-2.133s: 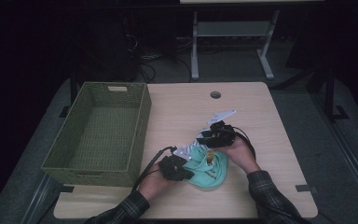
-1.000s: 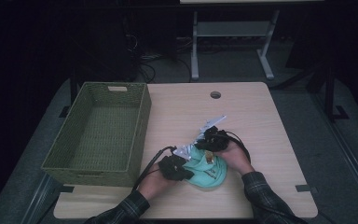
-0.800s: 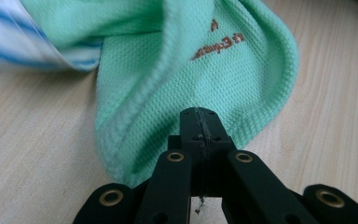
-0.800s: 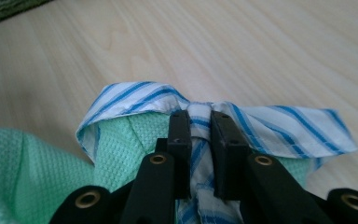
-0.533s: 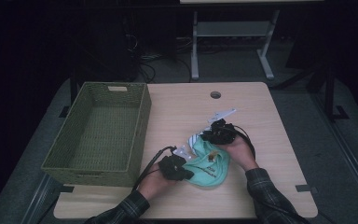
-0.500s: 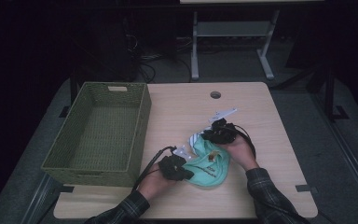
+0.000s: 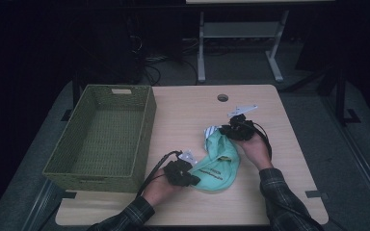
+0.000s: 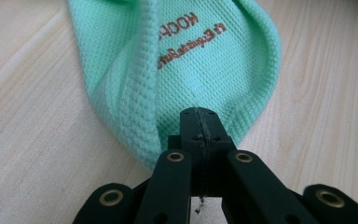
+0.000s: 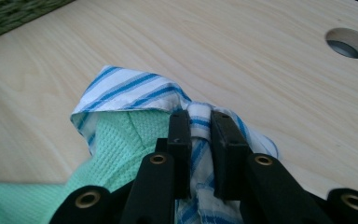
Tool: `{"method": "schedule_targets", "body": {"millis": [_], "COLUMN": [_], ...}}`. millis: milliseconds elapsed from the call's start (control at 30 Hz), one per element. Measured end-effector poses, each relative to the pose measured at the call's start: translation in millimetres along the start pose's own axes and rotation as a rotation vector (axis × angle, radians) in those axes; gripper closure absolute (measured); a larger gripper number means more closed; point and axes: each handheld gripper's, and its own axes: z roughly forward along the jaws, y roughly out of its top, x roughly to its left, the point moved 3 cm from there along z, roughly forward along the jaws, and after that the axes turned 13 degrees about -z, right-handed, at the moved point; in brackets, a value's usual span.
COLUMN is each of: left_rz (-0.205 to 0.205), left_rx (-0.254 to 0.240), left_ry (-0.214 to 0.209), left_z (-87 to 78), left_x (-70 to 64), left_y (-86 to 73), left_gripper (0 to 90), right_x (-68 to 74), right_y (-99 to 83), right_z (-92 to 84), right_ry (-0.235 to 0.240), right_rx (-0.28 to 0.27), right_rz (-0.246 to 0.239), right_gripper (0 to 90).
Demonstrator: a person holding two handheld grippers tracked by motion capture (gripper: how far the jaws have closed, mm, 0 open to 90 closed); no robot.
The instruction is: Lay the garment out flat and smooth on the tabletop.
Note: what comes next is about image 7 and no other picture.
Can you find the grey tape strip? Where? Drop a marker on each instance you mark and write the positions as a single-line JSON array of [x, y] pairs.
[[316, 194]]

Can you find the black tape strip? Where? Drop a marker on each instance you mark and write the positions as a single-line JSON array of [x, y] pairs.
[[70, 194]]

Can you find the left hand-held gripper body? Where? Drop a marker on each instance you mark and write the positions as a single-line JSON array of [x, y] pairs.
[[176, 173]]

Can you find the person's left hand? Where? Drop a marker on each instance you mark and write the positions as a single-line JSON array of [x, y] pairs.
[[159, 191]]

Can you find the mint green striped garment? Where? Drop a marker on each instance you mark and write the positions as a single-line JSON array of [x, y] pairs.
[[220, 160]]

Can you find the person's right hand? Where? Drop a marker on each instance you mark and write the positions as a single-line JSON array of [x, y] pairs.
[[257, 150]]

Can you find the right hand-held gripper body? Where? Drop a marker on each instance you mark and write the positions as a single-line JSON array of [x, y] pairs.
[[242, 128]]

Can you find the grey metal table frame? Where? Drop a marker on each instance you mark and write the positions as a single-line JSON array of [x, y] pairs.
[[237, 30]]

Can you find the metal floor rail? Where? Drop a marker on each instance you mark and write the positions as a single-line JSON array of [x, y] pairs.
[[363, 170], [40, 205]]

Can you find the black metal stand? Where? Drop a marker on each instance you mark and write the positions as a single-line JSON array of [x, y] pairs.
[[76, 93], [341, 96]]

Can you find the green woven basket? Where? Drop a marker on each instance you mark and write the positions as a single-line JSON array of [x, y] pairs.
[[109, 128]]

